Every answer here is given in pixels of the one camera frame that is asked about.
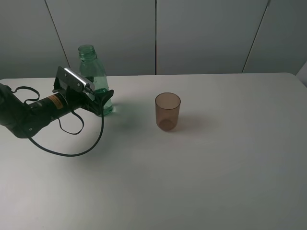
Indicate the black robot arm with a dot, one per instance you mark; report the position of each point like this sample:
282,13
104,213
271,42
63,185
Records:
26,119

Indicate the green transparent plastic bottle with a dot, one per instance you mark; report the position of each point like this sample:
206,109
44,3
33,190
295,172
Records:
92,68

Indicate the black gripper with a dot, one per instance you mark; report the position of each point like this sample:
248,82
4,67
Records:
72,100

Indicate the translucent pink plastic cup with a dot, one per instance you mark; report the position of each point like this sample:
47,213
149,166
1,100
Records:
167,106

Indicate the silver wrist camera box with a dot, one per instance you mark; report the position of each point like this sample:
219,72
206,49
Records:
68,78

